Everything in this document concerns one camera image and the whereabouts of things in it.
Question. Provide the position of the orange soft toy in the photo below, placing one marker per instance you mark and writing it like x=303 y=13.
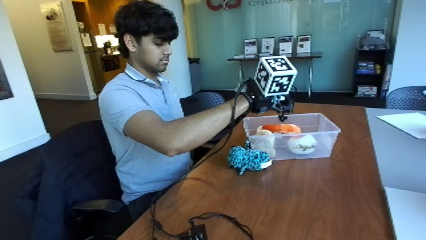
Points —
x=282 y=128

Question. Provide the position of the white marker cube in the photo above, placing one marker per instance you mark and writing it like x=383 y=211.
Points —
x=275 y=76

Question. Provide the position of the white round soft toy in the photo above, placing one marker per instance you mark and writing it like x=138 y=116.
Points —
x=302 y=144

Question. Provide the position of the clear plastic bin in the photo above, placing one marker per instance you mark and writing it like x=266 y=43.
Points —
x=307 y=151

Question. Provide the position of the narrow console table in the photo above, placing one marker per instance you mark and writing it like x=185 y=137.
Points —
x=275 y=57

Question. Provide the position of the blue black spotted soft toy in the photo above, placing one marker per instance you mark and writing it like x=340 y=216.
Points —
x=247 y=159

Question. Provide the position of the dark mesh chair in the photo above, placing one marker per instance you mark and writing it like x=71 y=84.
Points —
x=202 y=103

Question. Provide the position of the framed display card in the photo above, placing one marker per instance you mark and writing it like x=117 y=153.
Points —
x=286 y=44
x=268 y=45
x=251 y=46
x=304 y=43

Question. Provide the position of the black magazine rack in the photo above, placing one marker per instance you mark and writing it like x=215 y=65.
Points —
x=371 y=70

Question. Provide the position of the grey mesh chair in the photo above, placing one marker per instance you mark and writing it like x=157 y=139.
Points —
x=407 y=98

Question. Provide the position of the white paper sheet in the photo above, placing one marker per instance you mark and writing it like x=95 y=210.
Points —
x=407 y=124

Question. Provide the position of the the person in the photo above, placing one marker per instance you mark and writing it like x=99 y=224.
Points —
x=142 y=133

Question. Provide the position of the small black connector box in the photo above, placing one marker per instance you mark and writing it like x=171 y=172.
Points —
x=198 y=232

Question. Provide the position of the black office chair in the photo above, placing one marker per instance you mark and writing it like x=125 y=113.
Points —
x=75 y=180

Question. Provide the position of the wall plaque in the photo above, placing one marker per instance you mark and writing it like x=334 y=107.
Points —
x=57 y=26

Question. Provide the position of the dark framed wall picture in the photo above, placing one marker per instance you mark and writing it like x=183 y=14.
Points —
x=5 y=81

